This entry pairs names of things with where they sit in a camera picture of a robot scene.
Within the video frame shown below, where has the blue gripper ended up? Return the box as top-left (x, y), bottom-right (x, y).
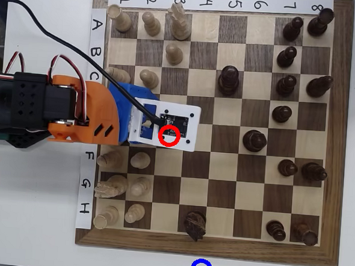
top-left (104, 81), bottom-right (162, 148)

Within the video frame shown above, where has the light wooden bishop chess piece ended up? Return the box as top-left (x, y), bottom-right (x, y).
top-left (103, 66), bottom-right (132, 84)
top-left (96, 148), bottom-right (125, 171)

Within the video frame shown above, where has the light wooden pawn chess piece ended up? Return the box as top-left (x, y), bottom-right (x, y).
top-left (140, 10), bottom-right (162, 38)
top-left (128, 176), bottom-right (152, 198)
top-left (164, 43), bottom-right (184, 66)
top-left (129, 150), bottom-right (152, 170)
top-left (138, 68), bottom-right (161, 92)
top-left (124, 202), bottom-right (147, 224)

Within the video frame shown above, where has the light wooden knight chess piece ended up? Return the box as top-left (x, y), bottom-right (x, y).
top-left (166, 2), bottom-right (194, 42)
top-left (93, 173), bottom-right (130, 200)

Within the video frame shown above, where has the light wooden rook chess piece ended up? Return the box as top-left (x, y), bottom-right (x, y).
top-left (105, 3), bottom-right (134, 34)
top-left (92, 205), bottom-right (120, 231)

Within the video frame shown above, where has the dark wooden queen chess piece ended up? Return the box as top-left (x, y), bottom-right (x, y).
top-left (217, 64), bottom-right (241, 97)

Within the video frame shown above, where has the dark wooden knight chess piece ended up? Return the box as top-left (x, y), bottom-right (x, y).
top-left (182, 211), bottom-right (208, 243)

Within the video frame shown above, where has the dark wooden pawn chess piece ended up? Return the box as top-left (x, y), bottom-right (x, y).
top-left (276, 45), bottom-right (298, 69)
top-left (270, 105), bottom-right (294, 124)
top-left (265, 219), bottom-right (288, 242)
top-left (275, 73), bottom-right (298, 98)
top-left (277, 158), bottom-right (299, 178)
top-left (282, 15), bottom-right (304, 42)

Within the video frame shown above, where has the dark wooden bishop chess piece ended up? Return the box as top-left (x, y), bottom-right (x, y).
top-left (300, 161), bottom-right (329, 182)
top-left (305, 74), bottom-right (335, 99)

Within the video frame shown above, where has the dark wooden rook chess piece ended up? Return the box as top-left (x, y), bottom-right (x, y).
top-left (306, 6), bottom-right (336, 38)
top-left (291, 221), bottom-right (319, 248)

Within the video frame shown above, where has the white paper letter strip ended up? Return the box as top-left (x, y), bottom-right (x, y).
top-left (75, 7), bottom-right (108, 230)

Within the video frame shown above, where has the black pawn E6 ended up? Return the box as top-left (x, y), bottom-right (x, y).
top-left (241, 129), bottom-right (268, 153)

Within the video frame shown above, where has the white paper number strip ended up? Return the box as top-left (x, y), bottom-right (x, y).
top-left (108, 0), bottom-right (335, 20)

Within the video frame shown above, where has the wooden chessboard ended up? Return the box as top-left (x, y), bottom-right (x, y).
top-left (74, 0), bottom-right (355, 266)

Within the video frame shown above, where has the red white servo wire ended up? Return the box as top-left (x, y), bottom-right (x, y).
top-left (4, 51), bottom-right (28, 76)
top-left (47, 54), bottom-right (94, 125)

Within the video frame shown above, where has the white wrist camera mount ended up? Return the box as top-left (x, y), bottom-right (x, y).
top-left (126, 96), bottom-right (202, 153)

